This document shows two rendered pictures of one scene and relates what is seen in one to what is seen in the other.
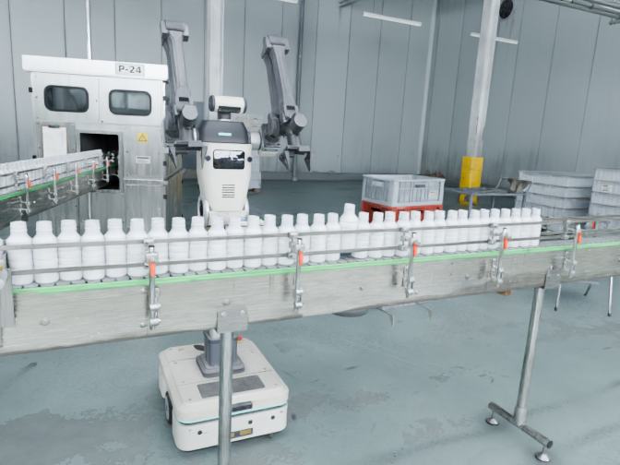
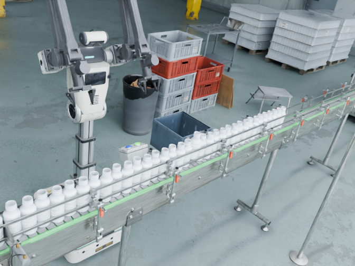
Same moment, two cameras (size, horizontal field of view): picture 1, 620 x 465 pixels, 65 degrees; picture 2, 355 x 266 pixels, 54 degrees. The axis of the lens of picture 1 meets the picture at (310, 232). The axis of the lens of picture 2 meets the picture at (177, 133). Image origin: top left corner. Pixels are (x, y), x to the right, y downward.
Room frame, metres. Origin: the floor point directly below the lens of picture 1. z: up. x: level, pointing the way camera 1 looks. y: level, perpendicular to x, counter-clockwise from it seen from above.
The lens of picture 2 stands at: (0.15, 0.61, 2.09)
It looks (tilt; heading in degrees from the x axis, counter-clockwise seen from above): 28 degrees down; 338
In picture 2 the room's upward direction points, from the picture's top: 10 degrees clockwise
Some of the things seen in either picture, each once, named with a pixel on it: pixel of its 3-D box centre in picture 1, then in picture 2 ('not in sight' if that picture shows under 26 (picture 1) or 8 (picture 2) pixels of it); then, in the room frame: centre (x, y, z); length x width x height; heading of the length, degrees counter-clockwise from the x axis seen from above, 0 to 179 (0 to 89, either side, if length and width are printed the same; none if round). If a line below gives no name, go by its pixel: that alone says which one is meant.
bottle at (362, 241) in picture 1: (361, 234); (200, 146); (1.72, -0.19, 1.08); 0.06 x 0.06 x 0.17
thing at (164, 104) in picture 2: not in sight; (167, 94); (4.20, -0.79, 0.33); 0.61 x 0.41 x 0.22; 123
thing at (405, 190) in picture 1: (402, 189); (174, 45); (4.20, -0.78, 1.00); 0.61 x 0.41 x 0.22; 124
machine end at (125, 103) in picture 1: (119, 161); not in sight; (5.55, 2.22, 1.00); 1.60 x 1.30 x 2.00; 9
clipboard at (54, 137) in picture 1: (54, 141); not in sight; (4.72, 2.51, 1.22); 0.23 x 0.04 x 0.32; 99
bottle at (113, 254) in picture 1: (115, 247); (69, 197); (1.35, 0.56, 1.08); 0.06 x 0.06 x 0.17
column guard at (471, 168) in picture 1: (470, 181); (194, 1); (11.30, -3.65, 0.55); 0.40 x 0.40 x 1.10; 27
